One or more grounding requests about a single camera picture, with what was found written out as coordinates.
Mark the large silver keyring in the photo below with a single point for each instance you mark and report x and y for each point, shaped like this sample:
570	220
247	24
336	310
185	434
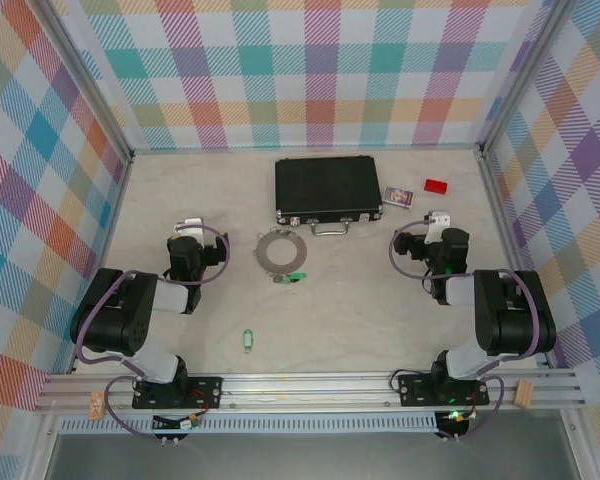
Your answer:
265	252

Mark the green key tag with keys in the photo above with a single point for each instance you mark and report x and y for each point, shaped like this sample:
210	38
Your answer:
298	276

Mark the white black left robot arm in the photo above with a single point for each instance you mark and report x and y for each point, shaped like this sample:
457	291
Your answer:
115	310

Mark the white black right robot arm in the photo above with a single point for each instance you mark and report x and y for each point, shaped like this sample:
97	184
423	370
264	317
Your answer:
510	310

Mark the red plastic block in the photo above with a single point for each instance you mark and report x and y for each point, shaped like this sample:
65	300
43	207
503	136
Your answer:
436	186

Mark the small printed card box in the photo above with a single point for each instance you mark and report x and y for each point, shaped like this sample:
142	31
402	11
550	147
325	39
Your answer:
398	196

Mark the small wooden block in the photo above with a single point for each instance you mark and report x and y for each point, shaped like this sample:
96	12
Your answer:
523	394
97	405

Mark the grey metal shelf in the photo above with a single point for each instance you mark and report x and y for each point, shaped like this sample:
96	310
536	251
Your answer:
305	460

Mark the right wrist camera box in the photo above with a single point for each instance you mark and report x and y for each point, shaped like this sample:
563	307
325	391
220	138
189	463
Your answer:
439	225

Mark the aluminium frame rail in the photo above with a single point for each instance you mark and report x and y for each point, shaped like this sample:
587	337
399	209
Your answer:
511	250
305	148
107	250

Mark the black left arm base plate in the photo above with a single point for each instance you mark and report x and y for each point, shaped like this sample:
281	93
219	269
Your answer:
205	392

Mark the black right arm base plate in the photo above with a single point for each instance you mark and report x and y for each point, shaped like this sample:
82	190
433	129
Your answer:
412	390

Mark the aluminium mounting rail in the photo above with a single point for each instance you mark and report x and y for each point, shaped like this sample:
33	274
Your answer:
305	395

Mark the aluminium frame post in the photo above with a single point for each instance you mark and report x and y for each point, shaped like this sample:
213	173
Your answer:
90	75
521	75

